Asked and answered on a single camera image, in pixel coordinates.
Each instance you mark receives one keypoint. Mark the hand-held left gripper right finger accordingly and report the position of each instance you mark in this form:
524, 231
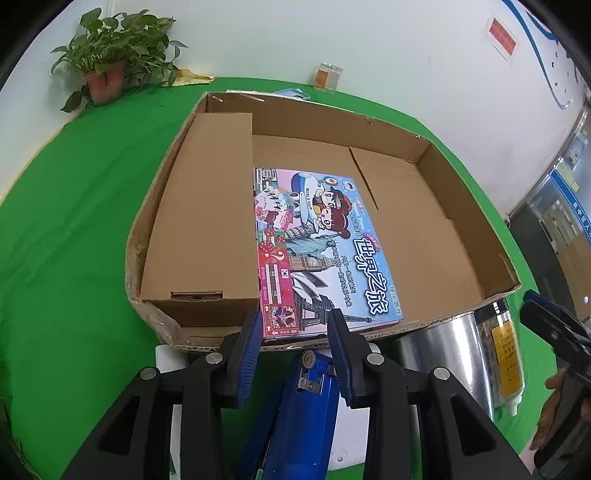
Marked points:
341, 360

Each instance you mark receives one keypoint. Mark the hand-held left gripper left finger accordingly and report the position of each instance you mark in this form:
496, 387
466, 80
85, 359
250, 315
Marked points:
247, 360

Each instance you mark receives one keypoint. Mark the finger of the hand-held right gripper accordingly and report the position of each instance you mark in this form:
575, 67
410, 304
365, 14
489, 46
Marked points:
554, 327

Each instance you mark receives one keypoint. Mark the blue stapler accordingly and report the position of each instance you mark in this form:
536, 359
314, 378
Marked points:
295, 415

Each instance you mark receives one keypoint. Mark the silver metal can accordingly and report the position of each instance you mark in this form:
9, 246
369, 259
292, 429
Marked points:
443, 341

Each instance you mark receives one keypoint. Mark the large cardboard box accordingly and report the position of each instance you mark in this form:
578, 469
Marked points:
415, 207

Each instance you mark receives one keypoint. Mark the person's right hand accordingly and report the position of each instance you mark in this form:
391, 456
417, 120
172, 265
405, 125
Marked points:
551, 406

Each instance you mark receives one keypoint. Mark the glass door with blue notice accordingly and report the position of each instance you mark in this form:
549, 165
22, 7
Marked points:
554, 221

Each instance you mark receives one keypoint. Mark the colourful board game box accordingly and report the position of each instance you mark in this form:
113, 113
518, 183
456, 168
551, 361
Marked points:
323, 240

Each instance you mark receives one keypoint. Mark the small brown cardboard box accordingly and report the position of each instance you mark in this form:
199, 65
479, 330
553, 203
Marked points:
203, 207

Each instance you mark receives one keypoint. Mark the light blue flat item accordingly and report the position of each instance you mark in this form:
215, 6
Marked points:
295, 93

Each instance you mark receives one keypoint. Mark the small glass jar orange label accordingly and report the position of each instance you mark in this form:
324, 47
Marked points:
323, 77

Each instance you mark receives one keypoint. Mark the potted green plant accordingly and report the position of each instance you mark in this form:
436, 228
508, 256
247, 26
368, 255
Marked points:
104, 85

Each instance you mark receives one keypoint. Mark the blue wall stripe decal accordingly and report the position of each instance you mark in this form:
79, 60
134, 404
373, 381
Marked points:
538, 50

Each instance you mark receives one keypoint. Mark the red wall sign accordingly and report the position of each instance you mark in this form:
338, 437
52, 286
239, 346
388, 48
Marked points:
502, 37

